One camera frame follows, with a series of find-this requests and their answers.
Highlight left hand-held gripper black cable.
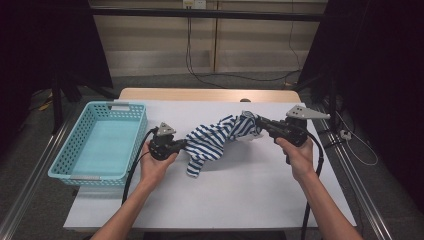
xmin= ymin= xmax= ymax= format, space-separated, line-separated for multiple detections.
xmin=121 ymin=126 xmax=159 ymax=205

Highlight person's right hand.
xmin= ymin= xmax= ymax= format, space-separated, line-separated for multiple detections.
xmin=275 ymin=137 xmax=316 ymax=183

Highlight right hand-held gripper black cable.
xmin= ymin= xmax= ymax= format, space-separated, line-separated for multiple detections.
xmin=300 ymin=131 xmax=325 ymax=240

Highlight person's left hand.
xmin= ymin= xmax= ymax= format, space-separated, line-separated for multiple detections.
xmin=139 ymin=149 xmax=180 ymax=189

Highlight black metal stand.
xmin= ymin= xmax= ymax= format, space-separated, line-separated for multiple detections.
xmin=49 ymin=71 xmax=118 ymax=134
xmin=293 ymin=71 xmax=338 ymax=131

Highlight black curtain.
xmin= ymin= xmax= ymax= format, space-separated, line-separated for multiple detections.
xmin=296 ymin=0 xmax=424 ymax=211
xmin=0 ymin=0 xmax=114 ymax=158

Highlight small yellow strip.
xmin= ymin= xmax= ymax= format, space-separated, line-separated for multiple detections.
xmin=38 ymin=96 xmax=54 ymax=112

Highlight black cable from wall socket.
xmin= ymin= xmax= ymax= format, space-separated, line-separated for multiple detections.
xmin=185 ymin=8 xmax=231 ymax=89

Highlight aluminium rail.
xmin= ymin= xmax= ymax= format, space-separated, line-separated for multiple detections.
xmin=308 ymin=103 xmax=394 ymax=240
xmin=0 ymin=109 xmax=81 ymax=240

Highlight white wall socket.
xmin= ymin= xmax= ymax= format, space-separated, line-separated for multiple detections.
xmin=182 ymin=0 xmax=207 ymax=10

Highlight thin black floor cable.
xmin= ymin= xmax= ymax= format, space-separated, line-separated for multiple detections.
xmin=196 ymin=0 xmax=303 ymax=83

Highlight light blue plastic basket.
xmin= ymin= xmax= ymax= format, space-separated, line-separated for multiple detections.
xmin=47 ymin=100 xmax=149 ymax=187

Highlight blue white striped baby romper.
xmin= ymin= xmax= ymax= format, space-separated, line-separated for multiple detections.
xmin=184 ymin=110 xmax=268 ymax=179

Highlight white table mat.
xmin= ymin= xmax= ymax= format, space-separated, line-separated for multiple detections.
xmin=63 ymin=99 xmax=357 ymax=231

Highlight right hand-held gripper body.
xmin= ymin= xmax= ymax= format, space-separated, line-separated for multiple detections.
xmin=270 ymin=104 xmax=332 ymax=148

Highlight hand-held gripper black cable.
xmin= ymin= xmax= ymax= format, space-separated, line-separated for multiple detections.
xmin=300 ymin=131 xmax=325 ymax=240
xmin=121 ymin=126 xmax=159 ymax=205

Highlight white cable with plug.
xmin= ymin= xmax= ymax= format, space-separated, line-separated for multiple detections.
xmin=334 ymin=109 xmax=379 ymax=167

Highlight wooden table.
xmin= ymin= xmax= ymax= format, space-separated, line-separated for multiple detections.
xmin=118 ymin=87 xmax=302 ymax=104

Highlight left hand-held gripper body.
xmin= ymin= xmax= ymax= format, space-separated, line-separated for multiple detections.
xmin=148 ymin=122 xmax=178 ymax=162

